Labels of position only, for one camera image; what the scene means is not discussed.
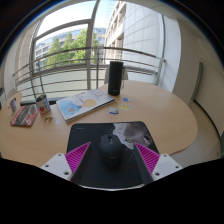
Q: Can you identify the blue and white sticker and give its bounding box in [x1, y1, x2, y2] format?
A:
[108, 107, 120, 116]

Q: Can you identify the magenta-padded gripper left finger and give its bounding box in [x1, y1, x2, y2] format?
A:
[39, 142, 93, 186]

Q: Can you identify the black computer mouse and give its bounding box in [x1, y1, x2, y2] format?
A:
[98, 133, 128, 169]

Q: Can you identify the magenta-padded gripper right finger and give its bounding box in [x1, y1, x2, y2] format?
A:
[132, 142, 184, 186]

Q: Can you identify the round yellow sticker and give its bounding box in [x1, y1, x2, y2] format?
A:
[118, 104, 131, 112]

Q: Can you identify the grey metal railing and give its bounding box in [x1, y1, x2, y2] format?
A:
[13, 46, 167, 99]

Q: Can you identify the black printed mouse pad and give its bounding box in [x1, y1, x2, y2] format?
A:
[66, 121, 160, 190]

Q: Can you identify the black cylindrical bottle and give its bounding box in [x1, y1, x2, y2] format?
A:
[107, 60, 125, 97]

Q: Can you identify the light blue illustrated book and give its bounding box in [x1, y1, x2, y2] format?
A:
[55, 88, 116, 124]

